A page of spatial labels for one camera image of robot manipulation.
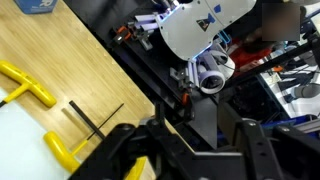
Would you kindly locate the white paper sheet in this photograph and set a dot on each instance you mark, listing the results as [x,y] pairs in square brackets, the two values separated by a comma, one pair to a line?
[20,146]

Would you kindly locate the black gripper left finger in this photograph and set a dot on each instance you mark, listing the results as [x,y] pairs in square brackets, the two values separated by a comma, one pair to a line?
[150,153]

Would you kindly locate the aluminium corner bracket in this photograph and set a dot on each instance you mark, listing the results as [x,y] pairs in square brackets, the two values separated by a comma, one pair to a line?
[181,75]

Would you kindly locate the black flat bar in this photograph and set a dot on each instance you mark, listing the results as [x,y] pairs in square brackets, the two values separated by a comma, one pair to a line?
[86,119]

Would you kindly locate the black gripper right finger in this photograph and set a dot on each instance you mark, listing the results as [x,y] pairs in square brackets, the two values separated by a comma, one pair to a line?
[280,156]

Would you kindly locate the aluminium extrusion rail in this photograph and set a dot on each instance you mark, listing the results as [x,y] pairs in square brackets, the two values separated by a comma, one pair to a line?
[148,20]

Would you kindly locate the red object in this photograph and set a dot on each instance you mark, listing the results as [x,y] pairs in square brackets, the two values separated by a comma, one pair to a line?
[248,53]

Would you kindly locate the blue spray bottle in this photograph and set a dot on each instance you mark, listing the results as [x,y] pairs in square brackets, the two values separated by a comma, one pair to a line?
[35,5]

